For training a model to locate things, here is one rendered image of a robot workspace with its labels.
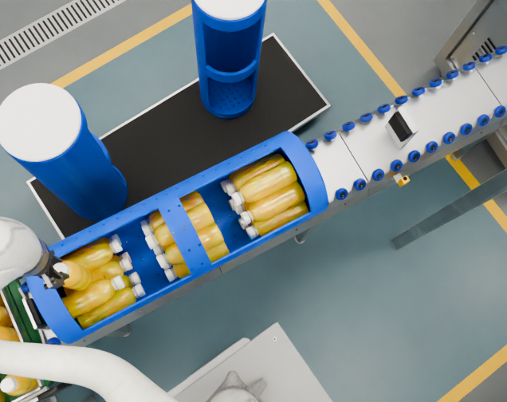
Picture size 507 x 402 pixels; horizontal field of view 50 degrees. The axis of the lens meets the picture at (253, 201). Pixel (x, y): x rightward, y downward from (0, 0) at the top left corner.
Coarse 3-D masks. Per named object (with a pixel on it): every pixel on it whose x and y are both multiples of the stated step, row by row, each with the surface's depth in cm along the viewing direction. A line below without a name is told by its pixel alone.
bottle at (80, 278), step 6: (66, 264) 140; (72, 264) 141; (78, 264) 146; (72, 270) 140; (78, 270) 142; (84, 270) 149; (72, 276) 140; (78, 276) 142; (84, 276) 148; (90, 276) 154; (66, 282) 140; (72, 282) 141; (78, 282) 144; (84, 282) 149; (90, 282) 154; (72, 288) 147; (78, 288) 149; (84, 288) 153
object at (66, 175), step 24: (72, 96) 182; (72, 144) 178; (96, 144) 200; (48, 168) 181; (72, 168) 189; (96, 168) 206; (72, 192) 210; (96, 192) 222; (120, 192) 248; (96, 216) 250
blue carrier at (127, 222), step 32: (224, 160) 167; (288, 160) 181; (160, 192) 161; (224, 192) 180; (320, 192) 160; (96, 224) 157; (128, 224) 171; (192, 224) 152; (224, 224) 180; (288, 224) 163; (192, 256) 153; (224, 256) 160; (32, 288) 145; (160, 288) 168; (64, 320) 146
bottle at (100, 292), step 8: (104, 280) 156; (112, 280) 157; (88, 288) 154; (96, 288) 154; (104, 288) 154; (112, 288) 156; (72, 296) 154; (80, 296) 153; (88, 296) 153; (96, 296) 154; (104, 296) 154; (112, 296) 157; (72, 304) 152; (80, 304) 153; (88, 304) 153; (96, 304) 154; (72, 312) 153; (80, 312) 154
